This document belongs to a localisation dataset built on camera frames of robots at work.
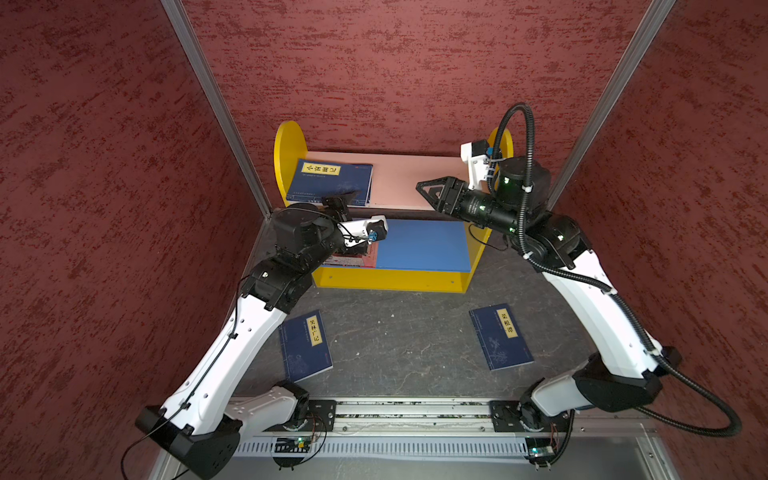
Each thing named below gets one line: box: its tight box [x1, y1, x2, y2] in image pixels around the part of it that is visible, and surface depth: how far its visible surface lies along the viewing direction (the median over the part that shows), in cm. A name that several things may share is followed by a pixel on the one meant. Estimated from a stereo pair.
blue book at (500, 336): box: [469, 303, 535, 371], surface depth 89 cm
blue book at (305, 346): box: [280, 310, 334, 383], surface depth 87 cm
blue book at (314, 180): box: [286, 159, 374, 206], surface depth 70 cm
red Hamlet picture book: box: [323, 242, 379, 268], surface depth 89 cm
